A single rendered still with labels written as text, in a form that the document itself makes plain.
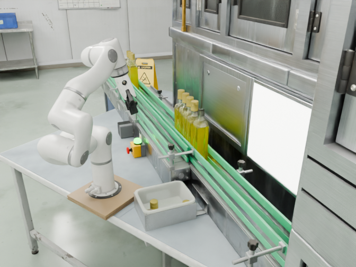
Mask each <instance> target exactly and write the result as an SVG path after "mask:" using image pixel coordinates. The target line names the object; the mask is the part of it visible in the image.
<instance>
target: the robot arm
mask: <svg viewBox="0 0 356 267"><path fill-rule="evenodd" d="M81 60H82V62H83V64H84V65H86V66H88V67H91V69H90V70H88V71H87V72H85V73H83V74H81V75H79V76H77V77H75V78H73V79H71V80H69V81H68V82H67V83H66V85H65V87H64V89H63V90H62V92H61V94H60V95H59V97H58V98H57V100H56V102H55V103H54V105H53V107H52V108H51V110H50V112H49V114H48V122H49V123H50V124H51V125H52V126H53V127H55V128H56V129H58V130H61V131H62V132H61V133H60V134H59V135H46V136H44V137H42V138H41V139H40V140H39V142H38V144H37V149H38V153H39V155H40V156H41V157H42V158H43V159H44V160H45V161H46V162H48V163H52V164H55V165H70V166H73V167H81V166H82V165H84V164H85V162H86V161H87V159H88V156H89V154H91V155H90V161H91V168H92V177H93V183H91V185H92V186H90V188H87V189H86V190H85V193H88V192H91V194H94V195H96V196H100V197H103V196H108V195H111V194H114V193H115V192H116V191H117V190H118V184H117V182H115V181H114V172H113V162H112V150H111V146H112V132H111V130H110V129H108V128H106V127H103V126H95V125H93V118H92V116H91V115H90V114H88V113H86V112H83V111H81V109H82V107H83V105H84V104H85V102H86V100H87V98H88V97H89V95H90V94H91V93H93V92H94V91H96V90H97V89H98V88H99V87H100V86H101V85H102V84H104V83H105V82H106V81H107V80H108V78H109V77H111V78H114V79H115V82H116V85H117V87H118V90H119V92H120V94H121V96H122V97H123V98H124V101H125V104H126V107H127V110H129V111H130V114H131V115H133V114H136V113H138V110H137V107H136V104H135V102H134V99H133V97H136V94H135V91H134V88H133V86H132V83H131V81H130V78H129V76H128V73H129V69H128V66H127V63H126V60H125V58H124V55H123V52H122V49H121V46H120V43H119V40H118V39H117V38H107V39H105V40H103V41H101V42H100V43H98V44H95V45H92V46H89V47H87V48H85V49H84V50H83V51H82V53H81ZM132 96H133V97H132Z"/></svg>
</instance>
